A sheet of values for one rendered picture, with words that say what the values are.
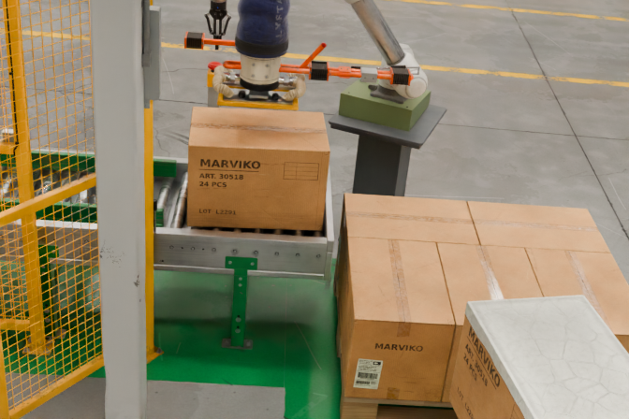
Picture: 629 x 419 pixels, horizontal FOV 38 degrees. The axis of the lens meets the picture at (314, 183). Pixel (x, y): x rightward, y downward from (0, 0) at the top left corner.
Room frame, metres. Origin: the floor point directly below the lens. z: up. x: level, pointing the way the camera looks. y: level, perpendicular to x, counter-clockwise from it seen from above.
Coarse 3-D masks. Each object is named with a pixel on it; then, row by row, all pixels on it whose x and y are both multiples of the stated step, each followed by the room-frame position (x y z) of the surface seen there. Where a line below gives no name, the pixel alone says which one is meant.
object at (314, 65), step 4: (312, 64) 3.68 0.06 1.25; (316, 64) 3.69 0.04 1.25; (320, 64) 3.69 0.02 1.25; (324, 64) 3.70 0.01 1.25; (328, 64) 3.67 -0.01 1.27; (312, 68) 3.61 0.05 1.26; (316, 68) 3.61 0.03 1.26; (320, 68) 3.64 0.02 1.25; (324, 68) 3.64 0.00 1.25; (328, 68) 3.62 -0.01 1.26; (312, 72) 3.61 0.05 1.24; (316, 72) 3.61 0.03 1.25; (320, 72) 3.61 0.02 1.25; (324, 72) 3.61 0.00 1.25; (328, 72) 3.62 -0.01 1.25; (312, 76) 3.61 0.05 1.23; (316, 76) 3.61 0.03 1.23; (320, 76) 3.62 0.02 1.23; (324, 76) 3.62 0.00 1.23; (328, 76) 3.62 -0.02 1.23; (328, 80) 3.62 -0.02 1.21
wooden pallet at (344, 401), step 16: (336, 272) 3.76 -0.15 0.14; (336, 288) 3.67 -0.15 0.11; (336, 336) 3.42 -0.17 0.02; (352, 400) 2.86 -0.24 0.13; (368, 400) 2.86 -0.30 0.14; (384, 400) 2.87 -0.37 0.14; (400, 400) 2.87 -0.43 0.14; (352, 416) 2.86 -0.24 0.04; (368, 416) 2.87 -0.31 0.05; (384, 416) 2.90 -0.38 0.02; (400, 416) 2.91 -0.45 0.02; (416, 416) 2.92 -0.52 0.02; (432, 416) 2.93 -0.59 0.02; (448, 416) 2.94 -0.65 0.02
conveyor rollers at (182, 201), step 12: (36, 168) 3.80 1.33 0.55; (48, 180) 3.70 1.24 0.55; (72, 180) 3.73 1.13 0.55; (168, 180) 3.81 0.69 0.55; (84, 192) 3.62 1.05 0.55; (168, 192) 3.72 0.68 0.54; (180, 192) 3.71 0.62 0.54; (180, 204) 3.59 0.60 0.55; (180, 216) 3.49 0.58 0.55; (192, 228) 3.40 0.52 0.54; (216, 228) 3.41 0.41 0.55; (240, 228) 3.44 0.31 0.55; (252, 228) 3.48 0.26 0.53
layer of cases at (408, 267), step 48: (384, 240) 3.45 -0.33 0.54; (432, 240) 3.49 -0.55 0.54; (480, 240) 3.53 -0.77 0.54; (528, 240) 3.57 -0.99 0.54; (576, 240) 3.60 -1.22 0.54; (384, 288) 3.08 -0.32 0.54; (432, 288) 3.12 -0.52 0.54; (480, 288) 3.15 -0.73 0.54; (528, 288) 3.18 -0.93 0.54; (576, 288) 3.21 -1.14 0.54; (624, 288) 3.25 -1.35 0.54; (384, 336) 2.87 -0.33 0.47; (432, 336) 2.88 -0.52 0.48; (624, 336) 2.92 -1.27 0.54; (384, 384) 2.87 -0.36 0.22; (432, 384) 2.88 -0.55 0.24
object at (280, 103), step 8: (224, 96) 3.53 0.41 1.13; (232, 96) 3.54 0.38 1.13; (240, 96) 3.53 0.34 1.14; (248, 96) 3.55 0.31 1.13; (272, 96) 3.54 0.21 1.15; (280, 96) 3.58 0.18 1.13; (224, 104) 3.49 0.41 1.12; (232, 104) 3.49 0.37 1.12; (240, 104) 3.49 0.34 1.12; (248, 104) 3.49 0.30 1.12; (256, 104) 3.50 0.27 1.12; (264, 104) 3.50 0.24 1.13; (272, 104) 3.51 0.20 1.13; (280, 104) 3.52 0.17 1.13; (288, 104) 3.52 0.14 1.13; (296, 104) 3.53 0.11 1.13
